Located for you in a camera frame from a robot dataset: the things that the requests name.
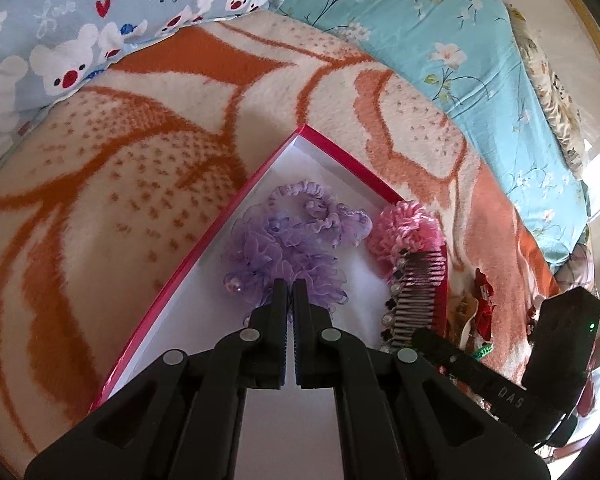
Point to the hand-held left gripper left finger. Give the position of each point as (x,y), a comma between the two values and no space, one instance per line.
(279,340)

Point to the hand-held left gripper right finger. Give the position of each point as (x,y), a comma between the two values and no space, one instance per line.
(301,340)

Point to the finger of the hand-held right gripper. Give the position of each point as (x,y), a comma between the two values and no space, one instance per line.
(442,352)

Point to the beige hair claw clip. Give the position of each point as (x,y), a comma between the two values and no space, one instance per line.
(462,312)

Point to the red velvet hair bow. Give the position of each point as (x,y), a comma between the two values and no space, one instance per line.
(485,300)

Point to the purple ruffled scrunchie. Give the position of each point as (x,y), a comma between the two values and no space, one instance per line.
(280,250)

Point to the pink flower hair comb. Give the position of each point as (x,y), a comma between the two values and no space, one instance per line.
(405,230)

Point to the red cardboard box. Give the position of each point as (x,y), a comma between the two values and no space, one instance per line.
(300,160)

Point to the orange and white blanket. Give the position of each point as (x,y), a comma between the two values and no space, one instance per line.
(130,185)

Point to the blue floral bed sheet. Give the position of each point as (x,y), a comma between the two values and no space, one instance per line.
(420,25)

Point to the bear print pillow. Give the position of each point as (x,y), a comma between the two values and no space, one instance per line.
(80,25)

